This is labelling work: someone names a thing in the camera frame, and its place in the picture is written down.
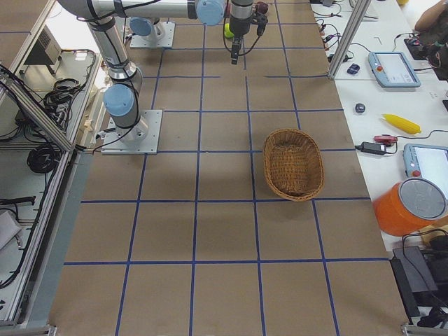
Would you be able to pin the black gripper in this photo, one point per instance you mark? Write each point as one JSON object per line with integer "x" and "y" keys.
{"x": 239, "y": 26}

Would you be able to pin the green apple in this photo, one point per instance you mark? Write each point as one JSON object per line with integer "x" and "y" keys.
{"x": 227, "y": 32}

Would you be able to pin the dark red apple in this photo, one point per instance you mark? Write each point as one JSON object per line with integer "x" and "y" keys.
{"x": 261, "y": 7}

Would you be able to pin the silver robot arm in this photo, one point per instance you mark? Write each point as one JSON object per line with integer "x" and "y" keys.
{"x": 100, "y": 15}
{"x": 146, "y": 27}

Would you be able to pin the woven wicker basket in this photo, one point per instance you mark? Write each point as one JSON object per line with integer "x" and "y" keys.
{"x": 293, "y": 166}

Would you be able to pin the dark blue round object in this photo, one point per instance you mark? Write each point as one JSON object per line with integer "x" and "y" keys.
{"x": 359, "y": 108}

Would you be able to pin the upper blue teach pendant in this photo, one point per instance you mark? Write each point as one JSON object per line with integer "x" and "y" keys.
{"x": 393, "y": 70}

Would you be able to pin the blue teach pendant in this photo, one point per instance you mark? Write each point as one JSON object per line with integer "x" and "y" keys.
{"x": 425, "y": 161}
{"x": 393, "y": 70}

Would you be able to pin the black power adapter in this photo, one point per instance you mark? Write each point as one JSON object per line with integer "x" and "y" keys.
{"x": 371, "y": 148}

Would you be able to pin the yellow toy corn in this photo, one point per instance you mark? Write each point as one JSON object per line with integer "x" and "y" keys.
{"x": 402, "y": 124}

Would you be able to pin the lower blue teach pendant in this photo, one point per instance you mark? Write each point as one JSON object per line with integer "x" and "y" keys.
{"x": 425, "y": 161}

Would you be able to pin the orange cylindrical container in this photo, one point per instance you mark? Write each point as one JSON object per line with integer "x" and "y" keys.
{"x": 408, "y": 206}

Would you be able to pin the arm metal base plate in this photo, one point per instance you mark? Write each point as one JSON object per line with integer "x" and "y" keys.
{"x": 142, "y": 139}
{"x": 139, "y": 42}

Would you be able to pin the aluminium frame post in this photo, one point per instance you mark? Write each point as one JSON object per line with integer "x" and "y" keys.
{"x": 350, "y": 30}

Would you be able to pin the red handled tool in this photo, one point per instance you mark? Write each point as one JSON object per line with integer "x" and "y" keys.
{"x": 385, "y": 139}

